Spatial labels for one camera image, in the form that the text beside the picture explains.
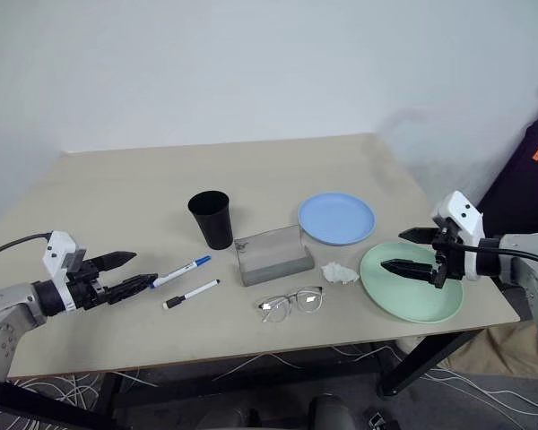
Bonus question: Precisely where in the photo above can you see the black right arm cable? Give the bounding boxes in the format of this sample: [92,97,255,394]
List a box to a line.
[447,240,538,272]

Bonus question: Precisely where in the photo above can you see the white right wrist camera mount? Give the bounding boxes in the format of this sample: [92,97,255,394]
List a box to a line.
[430,190,485,282]

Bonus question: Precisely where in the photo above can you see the black plastic cup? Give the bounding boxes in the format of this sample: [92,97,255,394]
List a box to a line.
[187,190,235,251]

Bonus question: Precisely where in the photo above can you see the black table leg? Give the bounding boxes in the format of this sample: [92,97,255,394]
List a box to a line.
[0,380,120,430]
[375,328,484,399]

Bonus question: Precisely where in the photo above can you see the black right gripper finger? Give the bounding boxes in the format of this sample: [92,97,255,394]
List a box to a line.
[397,227,438,246]
[379,258,438,284]

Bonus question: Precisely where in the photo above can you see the tan cardboard piece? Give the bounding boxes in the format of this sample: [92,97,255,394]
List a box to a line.
[438,320,538,378]

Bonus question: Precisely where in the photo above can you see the white floor cable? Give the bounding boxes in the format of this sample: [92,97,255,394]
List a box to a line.
[412,361,538,429]

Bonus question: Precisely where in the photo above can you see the grey glasses case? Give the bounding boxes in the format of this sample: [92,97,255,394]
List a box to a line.
[233,224,316,288]

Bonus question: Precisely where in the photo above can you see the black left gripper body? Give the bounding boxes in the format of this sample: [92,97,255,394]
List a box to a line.
[65,258,112,312]

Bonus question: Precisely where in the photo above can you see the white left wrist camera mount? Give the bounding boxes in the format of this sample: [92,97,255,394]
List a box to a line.
[42,230,89,311]

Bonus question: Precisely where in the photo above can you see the dark rounded shape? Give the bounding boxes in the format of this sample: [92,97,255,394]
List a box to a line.
[308,392,356,430]

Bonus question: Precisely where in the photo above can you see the black bag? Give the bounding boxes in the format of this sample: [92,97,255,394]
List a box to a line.
[476,115,538,237]

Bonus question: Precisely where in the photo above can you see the white marker black cap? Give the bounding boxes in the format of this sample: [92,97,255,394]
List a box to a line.
[161,279,221,312]

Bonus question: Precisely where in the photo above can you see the clear frame eyeglasses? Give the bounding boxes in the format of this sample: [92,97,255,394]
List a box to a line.
[256,286,326,324]

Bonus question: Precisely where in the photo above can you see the small black device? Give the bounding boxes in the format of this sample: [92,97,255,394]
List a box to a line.
[366,410,399,430]

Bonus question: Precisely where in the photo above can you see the blue round plate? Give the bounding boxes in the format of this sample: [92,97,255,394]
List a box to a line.
[297,192,377,247]

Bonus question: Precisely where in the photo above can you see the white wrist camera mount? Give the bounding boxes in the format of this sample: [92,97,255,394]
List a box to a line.
[42,230,89,311]
[430,190,485,282]

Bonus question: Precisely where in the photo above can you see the white tissue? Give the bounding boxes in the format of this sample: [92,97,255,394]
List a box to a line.
[320,261,360,286]

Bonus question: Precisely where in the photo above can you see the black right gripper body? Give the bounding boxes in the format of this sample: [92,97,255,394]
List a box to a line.
[430,225,466,290]

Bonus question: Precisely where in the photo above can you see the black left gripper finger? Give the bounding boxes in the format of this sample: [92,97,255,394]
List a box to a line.
[104,272,160,306]
[93,250,138,272]

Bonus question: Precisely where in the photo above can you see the green round plate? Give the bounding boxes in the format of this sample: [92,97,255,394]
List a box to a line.
[359,241,465,325]

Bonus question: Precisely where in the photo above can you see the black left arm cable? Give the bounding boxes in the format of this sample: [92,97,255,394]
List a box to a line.
[0,232,55,265]

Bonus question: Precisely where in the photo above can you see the white marker blue cap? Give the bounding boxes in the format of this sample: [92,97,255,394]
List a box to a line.
[149,254,213,290]

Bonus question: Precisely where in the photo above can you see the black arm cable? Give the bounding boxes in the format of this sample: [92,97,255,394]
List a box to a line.
[0,232,55,265]
[447,240,538,272]

